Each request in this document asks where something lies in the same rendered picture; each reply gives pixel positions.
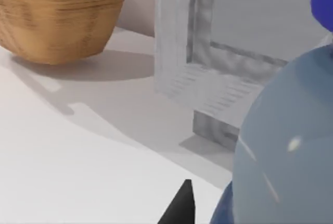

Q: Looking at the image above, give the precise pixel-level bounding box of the woven brown basket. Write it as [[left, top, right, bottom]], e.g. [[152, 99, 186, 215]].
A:
[[0, 0, 132, 66]]

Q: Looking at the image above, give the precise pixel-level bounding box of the white framed board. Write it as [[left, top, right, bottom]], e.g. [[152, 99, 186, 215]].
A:
[[154, 0, 289, 152]]

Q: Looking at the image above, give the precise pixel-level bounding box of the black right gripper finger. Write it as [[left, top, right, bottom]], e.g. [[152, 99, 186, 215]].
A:
[[157, 179, 196, 224]]

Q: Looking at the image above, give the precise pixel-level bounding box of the pale blue bottle blue cap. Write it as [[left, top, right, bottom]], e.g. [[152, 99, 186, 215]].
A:
[[209, 0, 333, 224]]

